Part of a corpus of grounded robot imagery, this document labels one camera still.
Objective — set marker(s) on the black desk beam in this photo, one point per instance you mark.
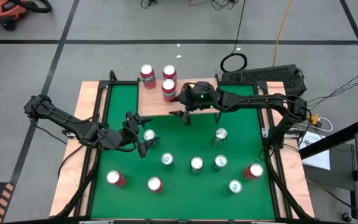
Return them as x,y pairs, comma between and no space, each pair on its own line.
315,147

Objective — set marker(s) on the blue Red Bull can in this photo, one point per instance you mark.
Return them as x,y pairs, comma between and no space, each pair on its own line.
167,159

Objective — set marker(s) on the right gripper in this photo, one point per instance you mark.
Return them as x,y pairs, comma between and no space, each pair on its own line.
200,99

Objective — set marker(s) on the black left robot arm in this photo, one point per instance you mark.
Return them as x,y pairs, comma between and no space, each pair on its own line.
73,124

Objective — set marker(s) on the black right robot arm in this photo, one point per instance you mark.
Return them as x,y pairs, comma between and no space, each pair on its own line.
259,101

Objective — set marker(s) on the silver aluminium post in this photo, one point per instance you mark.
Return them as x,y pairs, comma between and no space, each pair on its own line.
267,222
96,222

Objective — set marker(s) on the green Sprite can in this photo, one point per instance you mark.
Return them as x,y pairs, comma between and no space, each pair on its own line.
149,135
221,134
196,163

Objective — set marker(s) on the green can lower right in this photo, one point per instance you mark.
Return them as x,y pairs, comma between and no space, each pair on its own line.
235,186

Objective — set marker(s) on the silver metal bracket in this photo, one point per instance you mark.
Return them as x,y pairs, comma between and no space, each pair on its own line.
265,132
70,134

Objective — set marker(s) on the green can centre right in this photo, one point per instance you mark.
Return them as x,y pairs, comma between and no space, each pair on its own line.
221,161

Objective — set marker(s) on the white printed paper sheet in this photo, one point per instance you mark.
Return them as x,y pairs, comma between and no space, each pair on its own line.
319,158

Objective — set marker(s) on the wooden shelf with black legs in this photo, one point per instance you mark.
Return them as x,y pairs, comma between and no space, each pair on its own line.
154,107

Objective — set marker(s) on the orange plug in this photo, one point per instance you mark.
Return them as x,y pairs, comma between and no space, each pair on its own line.
314,119

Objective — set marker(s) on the green table mat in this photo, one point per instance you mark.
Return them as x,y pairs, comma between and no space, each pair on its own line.
182,202

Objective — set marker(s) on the orange shop vacuum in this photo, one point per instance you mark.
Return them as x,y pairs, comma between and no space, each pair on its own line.
2,11

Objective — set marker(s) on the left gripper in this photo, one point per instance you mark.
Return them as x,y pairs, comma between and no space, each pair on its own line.
132,133

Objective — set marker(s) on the red Fanta can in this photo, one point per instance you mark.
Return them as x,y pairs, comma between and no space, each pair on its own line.
168,91
114,177
154,184
255,170
148,79
169,73

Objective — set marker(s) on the black caster wheel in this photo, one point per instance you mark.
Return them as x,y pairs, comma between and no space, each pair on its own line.
347,217

